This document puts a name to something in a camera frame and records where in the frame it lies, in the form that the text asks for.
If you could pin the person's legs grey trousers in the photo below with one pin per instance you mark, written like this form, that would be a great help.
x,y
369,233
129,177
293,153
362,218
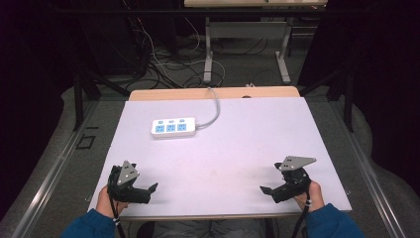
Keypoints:
x,y
211,229

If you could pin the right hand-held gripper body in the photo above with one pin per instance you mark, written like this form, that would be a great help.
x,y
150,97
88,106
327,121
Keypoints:
x,y
294,178

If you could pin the white table cover sheet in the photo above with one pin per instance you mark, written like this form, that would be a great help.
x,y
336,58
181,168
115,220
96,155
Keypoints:
x,y
224,155

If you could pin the dark curtain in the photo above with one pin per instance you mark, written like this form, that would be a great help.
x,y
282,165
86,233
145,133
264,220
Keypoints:
x,y
386,82
29,82

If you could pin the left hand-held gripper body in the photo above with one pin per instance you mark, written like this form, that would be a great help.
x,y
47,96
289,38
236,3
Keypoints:
x,y
127,173

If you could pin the wooden table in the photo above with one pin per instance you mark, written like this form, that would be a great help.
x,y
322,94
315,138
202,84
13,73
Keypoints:
x,y
185,93

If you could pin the black horizontal bar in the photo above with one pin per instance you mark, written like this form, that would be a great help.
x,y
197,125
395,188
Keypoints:
x,y
185,11

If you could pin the white power strip blue sockets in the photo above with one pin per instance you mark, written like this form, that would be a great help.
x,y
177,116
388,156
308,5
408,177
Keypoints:
x,y
173,127

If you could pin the person's right hand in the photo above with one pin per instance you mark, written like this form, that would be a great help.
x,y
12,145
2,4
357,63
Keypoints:
x,y
313,196

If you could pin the person's left hand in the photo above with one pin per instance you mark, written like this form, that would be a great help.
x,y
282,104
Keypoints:
x,y
105,205

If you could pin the black floor socket frame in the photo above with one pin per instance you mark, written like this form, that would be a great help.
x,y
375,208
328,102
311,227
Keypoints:
x,y
85,142

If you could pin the desk with white legs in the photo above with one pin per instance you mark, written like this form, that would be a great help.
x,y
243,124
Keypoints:
x,y
246,29

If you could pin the black metal stand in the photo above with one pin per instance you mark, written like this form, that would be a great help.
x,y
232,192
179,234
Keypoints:
x,y
81,95
346,95

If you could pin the metal floor rail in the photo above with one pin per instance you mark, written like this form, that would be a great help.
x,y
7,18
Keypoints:
x,y
49,180
369,178

